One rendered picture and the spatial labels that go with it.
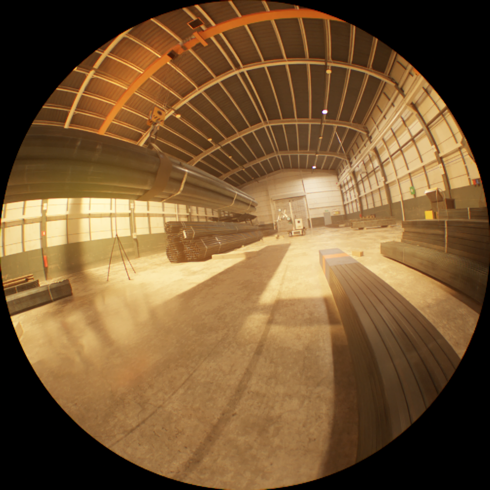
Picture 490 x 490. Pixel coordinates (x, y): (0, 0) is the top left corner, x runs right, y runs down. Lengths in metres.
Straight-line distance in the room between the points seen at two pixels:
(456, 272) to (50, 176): 2.51
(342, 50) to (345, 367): 10.87
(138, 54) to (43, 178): 8.94
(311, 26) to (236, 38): 3.62
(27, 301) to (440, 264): 4.28
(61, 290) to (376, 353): 3.06
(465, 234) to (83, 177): 2.59
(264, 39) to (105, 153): 9.27
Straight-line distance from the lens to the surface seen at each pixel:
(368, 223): 7.65
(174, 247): 3.74
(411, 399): 0.39
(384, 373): 0.39
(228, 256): 2.98
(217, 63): 10.22
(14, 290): 4.42
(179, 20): 9.61
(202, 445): 0.49
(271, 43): 9.92
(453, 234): 1.51
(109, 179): 1.30
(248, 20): 5.77
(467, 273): 1.21
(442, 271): 1.33
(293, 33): 9.82
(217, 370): 0.60
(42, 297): 2.93
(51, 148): 1.29
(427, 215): 5.03
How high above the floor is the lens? 0.46
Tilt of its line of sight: 4 degrees down
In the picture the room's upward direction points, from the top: 8 degrees counter-clockwise
